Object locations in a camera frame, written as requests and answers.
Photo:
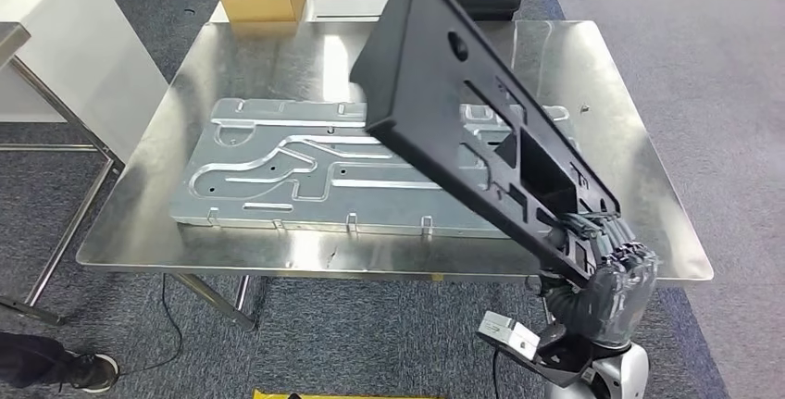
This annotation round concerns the stainless steel workbench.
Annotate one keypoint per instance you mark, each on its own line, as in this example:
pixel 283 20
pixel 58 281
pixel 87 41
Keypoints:
pixel 122 243

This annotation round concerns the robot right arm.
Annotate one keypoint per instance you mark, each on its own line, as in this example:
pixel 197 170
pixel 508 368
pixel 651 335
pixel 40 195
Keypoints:
pixel 619 378

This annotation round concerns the steel side table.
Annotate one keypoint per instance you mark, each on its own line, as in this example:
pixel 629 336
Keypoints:
pixel 12 34

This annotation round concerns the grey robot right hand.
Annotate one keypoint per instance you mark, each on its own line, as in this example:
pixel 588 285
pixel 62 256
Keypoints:
pixel 619 298

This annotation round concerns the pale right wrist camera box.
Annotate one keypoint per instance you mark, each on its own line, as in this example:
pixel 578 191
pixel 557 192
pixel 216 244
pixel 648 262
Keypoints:
pixel 509 332

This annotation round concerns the stamped grey metal panel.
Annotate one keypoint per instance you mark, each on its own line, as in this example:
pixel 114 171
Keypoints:
pixel 276 200

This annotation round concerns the person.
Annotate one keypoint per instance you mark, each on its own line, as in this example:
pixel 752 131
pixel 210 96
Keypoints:
pixel 86 371

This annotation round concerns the black plastic plate bracket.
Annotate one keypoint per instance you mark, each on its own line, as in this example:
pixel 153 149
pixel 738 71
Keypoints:
pixel 417 77

